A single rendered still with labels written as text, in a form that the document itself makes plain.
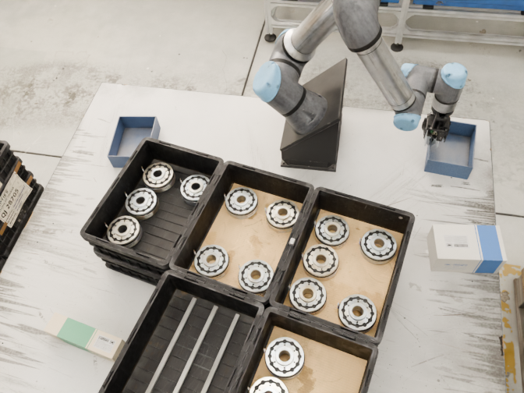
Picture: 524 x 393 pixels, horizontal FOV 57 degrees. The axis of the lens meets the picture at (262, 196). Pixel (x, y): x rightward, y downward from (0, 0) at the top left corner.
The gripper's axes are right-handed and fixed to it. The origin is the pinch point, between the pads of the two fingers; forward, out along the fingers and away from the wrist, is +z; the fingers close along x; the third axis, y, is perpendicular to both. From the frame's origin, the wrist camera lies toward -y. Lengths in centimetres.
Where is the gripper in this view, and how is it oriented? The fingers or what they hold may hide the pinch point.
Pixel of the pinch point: (430, 140)
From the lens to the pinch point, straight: 185.2
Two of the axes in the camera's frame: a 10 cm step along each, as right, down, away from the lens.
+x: 9.5, 2.1, -2.2
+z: 0.7, 5.5, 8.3
